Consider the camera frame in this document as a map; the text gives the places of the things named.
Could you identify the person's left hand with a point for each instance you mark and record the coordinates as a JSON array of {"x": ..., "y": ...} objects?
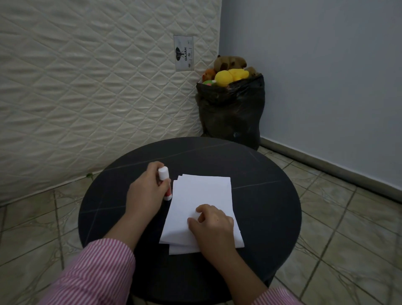
[{"x": 144, "y": 196}]

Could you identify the person's right hand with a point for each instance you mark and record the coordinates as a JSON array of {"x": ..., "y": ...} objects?
[{"x": 215, "y": 231}]

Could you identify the person's right thumb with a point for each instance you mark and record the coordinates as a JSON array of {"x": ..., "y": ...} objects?
[{"x": 193, "y": 223}]

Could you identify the person's left thumb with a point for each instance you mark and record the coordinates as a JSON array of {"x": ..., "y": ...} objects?
[{"x": 166, "y": 188}]

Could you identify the white red glue stick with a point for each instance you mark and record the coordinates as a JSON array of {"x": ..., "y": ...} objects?
[{"x": 164, "y": 177}]

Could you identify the white paper sheet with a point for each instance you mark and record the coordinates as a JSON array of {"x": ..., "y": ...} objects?
[
  {"x": 201, "y": 194},
  {"x": 182, "y": 249}
]

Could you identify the person's left forearm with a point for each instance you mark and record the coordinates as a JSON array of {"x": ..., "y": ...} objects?
[{"x": 103, "y": 260}]

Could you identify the person's right forearm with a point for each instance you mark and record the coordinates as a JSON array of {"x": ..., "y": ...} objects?
[{"x": 248, "y": 282}]

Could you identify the black plastic bag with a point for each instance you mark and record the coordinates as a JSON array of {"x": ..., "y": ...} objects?
[{"x": 232, "y": 110}]

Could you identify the green pink toy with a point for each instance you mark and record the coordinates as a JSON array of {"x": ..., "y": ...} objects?
[{"x": 209, "y": 82}]

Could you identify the orange plush toy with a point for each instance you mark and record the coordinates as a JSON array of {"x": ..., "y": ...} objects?
[{"x": 209, "y": 74}]

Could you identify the yellow plush toy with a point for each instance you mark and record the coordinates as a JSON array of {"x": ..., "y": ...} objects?
[{"x": 232, "y": 76}]

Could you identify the white quilted mattress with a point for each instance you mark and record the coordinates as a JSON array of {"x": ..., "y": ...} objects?
[{"x": 81, "y": 84}]

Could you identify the silver mattress label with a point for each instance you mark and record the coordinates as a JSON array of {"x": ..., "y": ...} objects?
[{"x": 183, "y": 52}]

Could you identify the brown plush toy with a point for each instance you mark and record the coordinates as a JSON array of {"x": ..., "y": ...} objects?
[{"x": 227, "y": 62}]

